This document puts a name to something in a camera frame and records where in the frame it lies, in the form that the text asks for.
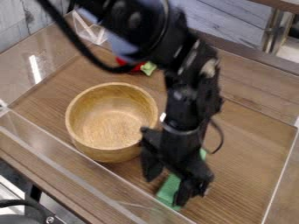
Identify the black clamp under table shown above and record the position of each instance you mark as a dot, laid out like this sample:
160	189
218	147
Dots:
23	211

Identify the metal table leg background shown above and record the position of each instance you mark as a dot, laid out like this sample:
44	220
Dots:
276	30

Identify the green rectangular stick block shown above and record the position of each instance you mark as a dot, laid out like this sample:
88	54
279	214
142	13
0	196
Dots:
166	192

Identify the red plush strawberry toy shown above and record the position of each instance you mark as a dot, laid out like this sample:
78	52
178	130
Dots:
144	67

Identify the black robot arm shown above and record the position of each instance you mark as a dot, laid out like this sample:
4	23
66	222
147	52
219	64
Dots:
148	31

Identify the brown wooden bowl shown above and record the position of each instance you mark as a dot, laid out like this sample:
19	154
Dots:
104	118

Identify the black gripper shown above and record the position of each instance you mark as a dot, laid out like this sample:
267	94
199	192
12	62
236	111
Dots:
172	149

